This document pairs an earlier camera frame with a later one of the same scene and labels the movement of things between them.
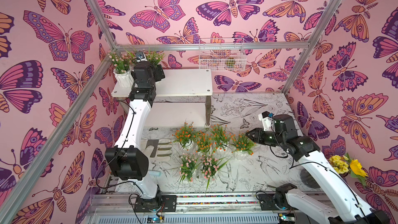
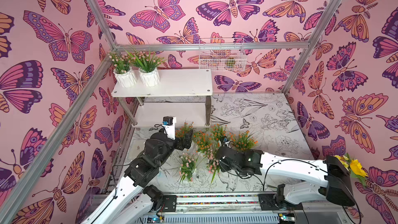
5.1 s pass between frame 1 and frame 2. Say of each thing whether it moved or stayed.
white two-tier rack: stayed
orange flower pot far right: stayed
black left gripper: moved
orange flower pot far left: stayed
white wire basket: stayed
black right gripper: moved
